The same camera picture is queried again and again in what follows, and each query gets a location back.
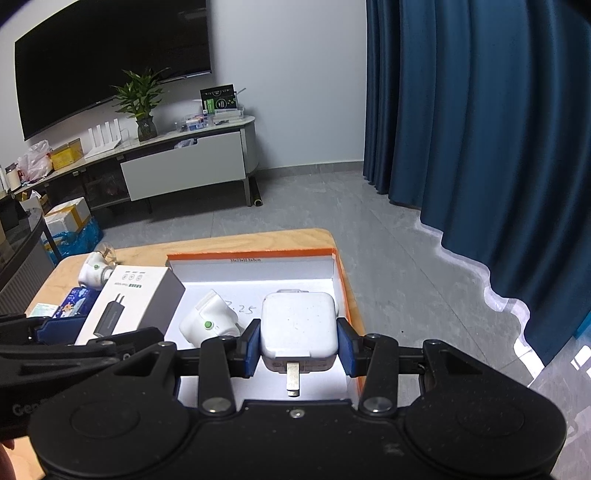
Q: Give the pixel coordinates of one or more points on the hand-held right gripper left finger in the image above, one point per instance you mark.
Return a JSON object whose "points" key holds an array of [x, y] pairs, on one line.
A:
{"points": [[251, 346]]}

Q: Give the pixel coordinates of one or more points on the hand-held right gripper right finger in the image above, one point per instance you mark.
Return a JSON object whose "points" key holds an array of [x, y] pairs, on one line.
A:
{"points": [[346, 350]]}

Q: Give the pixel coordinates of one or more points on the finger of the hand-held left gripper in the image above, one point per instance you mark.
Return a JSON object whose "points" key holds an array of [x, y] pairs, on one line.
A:
{"points": [[69, 351], [55, 330]]}

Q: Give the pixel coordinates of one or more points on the blue packet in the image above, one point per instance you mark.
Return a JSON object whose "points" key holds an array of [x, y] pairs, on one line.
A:
{"points": [[74, 302]]}

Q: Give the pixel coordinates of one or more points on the white power adapter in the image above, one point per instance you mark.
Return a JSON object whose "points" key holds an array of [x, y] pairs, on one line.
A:
{"points": [[298, 323]]}

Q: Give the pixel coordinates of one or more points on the white plug adapter clear cap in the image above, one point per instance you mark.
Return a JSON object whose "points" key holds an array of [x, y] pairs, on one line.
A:
{"points": [[92, 272], [207, 318]]}

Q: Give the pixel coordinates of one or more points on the orange cardboard box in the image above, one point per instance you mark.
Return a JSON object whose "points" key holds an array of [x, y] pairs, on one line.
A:
{"points": [[277, 272]]}

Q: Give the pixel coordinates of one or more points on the white charger box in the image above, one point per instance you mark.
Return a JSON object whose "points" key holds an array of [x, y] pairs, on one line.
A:
{"points": [[134, 295]]}

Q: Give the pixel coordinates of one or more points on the black round glass table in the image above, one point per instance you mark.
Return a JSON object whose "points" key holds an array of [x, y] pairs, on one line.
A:
{"points": [[14, 258]]}

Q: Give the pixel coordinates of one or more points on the blue plastic bag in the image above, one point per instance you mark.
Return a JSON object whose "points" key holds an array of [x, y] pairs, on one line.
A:
{"points": [[76, 243]]}

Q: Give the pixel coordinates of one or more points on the white foam box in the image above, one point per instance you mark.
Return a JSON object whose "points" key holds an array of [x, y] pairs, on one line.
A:
{"points": [[67, 217]]}

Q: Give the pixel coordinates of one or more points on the black rolled mat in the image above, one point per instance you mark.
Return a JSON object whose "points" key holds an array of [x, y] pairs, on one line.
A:
{"points": [[257, 199]]}

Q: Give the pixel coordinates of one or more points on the white jar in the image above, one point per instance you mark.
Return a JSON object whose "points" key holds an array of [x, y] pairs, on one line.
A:
{"points": [[11, 177]]}

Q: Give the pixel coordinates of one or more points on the white plastic bag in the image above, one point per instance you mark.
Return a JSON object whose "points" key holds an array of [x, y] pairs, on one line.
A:
{"points": [[34, 161]]}

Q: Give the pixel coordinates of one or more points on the yellow box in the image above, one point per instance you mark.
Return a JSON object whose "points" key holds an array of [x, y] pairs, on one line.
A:
{"points": [[67, 155]]}

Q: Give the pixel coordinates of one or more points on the grey television cabinet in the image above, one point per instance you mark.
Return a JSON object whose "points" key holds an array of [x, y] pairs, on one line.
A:
{"points": [[184, 159]]}

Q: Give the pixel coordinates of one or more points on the white router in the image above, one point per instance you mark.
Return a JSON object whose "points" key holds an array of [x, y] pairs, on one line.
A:
{"points": [[106, 137]]}

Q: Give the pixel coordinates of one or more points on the clear plastic box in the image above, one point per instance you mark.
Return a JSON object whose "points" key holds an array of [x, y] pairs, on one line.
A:
{"points": [[198, 121]]}

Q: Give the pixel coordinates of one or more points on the potted plant dark vase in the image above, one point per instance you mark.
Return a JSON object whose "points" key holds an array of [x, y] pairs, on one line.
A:
{"points": [[141, 101]]}

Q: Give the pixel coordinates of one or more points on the black and green box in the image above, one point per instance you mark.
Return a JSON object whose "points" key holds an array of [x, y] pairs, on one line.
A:
{"points": [[219, 99]]}

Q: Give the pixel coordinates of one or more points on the blue curtain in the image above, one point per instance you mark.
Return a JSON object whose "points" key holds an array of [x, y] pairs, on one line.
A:
{"points": [[485, 138]]}

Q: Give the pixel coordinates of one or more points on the black television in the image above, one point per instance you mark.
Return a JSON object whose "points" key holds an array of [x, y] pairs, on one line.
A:
{"points": [[111, 50]]}

